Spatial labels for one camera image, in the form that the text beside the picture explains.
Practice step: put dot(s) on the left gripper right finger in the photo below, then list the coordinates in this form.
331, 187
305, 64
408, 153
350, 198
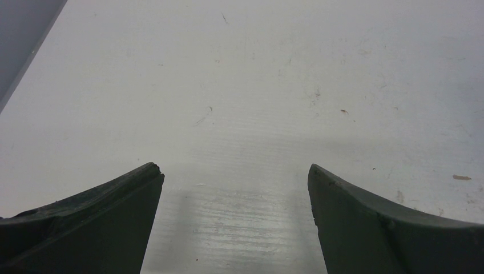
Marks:
361, 232

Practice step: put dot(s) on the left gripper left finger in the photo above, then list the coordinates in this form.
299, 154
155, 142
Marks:
105, 229

